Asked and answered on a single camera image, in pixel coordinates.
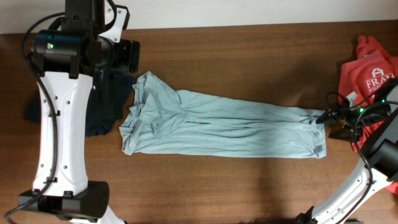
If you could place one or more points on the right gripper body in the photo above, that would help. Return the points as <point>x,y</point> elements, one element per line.
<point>351,117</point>

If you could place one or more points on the red printed t-shirt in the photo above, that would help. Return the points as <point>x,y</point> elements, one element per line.
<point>372,68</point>

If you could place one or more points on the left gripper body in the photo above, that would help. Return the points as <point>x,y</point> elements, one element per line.
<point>124,57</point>

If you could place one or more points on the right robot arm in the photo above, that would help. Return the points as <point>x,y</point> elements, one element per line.
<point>377,167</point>

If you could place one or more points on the light blue t-shirt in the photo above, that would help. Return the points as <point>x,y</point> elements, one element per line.
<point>167,121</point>

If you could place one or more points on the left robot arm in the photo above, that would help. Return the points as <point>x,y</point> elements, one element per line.
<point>83,42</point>

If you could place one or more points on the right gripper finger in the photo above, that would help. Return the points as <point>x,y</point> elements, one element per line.
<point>347,134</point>
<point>328,117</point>

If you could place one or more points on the folded black garment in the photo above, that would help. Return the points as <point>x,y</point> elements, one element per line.
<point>105,102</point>

